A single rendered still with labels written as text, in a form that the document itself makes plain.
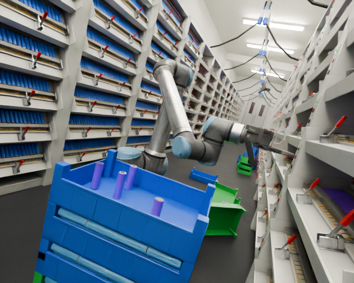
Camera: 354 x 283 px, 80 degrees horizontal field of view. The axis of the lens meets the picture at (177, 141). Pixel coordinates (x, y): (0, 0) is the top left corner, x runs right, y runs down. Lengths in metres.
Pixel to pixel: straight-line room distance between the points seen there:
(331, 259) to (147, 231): 0.33
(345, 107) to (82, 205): 0.88
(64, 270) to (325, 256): 0.49
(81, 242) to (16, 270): 0.60
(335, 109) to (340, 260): 0.58
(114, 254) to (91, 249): 0.05
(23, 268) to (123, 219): 0.70
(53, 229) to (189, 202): 0.31
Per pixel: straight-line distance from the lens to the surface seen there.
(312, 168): 0.95
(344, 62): 0.99
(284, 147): 0.95
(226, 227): 1.59
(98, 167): 0.52
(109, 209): 0.42
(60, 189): 0.47
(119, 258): 0.45
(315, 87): 1.67
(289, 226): 1.00
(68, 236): 0.49
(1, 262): 1.10
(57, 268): 0.55
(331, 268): 0.47
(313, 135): 0.93
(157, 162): 1.34
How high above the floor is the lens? 0.73
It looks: 10 degrees down
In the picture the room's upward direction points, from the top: 16 degrees clockwise
